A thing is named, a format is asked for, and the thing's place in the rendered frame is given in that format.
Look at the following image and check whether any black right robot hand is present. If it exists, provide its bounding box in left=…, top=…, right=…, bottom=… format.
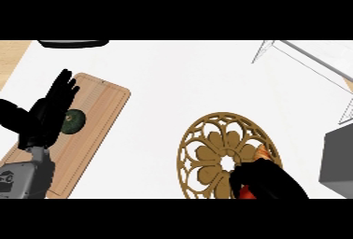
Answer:
left=228, top=157, right=311, bottom=200

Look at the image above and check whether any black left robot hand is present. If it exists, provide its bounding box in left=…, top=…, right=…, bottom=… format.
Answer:
left=0, top=68, right=82, bottom=150

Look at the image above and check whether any red tomato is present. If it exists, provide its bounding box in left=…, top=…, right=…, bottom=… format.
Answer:
left=238, top=184, right=259, bottom=200

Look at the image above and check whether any round brown openwork placemat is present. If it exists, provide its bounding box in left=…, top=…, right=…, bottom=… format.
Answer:
left=176, top=111, right=284, bottom=200

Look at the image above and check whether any dark green avocado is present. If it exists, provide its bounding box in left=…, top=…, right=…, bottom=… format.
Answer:
left=61, top=108, right=88, bottom=135

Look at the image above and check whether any wooden cutting board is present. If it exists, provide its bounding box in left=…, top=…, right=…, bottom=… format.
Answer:
left=0, top=72, right=133, bottom=200

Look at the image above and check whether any grey box appliance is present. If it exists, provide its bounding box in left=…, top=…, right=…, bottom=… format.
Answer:
left=320, top=122, right=353, bottom=199

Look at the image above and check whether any black appliance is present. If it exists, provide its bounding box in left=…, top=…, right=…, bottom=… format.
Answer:
left=37, top=39, right=111, bottom=49

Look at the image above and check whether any white wire tiered shelf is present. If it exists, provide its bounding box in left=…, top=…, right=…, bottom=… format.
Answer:
left=252, top=39, right=353, bottom=126

